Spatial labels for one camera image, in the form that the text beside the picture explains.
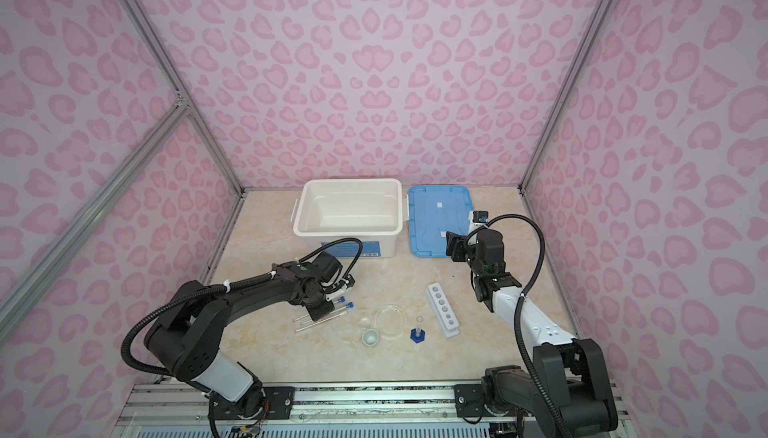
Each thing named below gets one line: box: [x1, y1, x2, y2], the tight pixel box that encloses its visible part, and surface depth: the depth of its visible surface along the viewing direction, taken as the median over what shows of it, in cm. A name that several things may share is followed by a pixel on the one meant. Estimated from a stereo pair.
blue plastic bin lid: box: [408, 185, 474, 258], surface depth 113 cm
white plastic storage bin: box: [290, 178, 410, 257], surface depth 102 cm
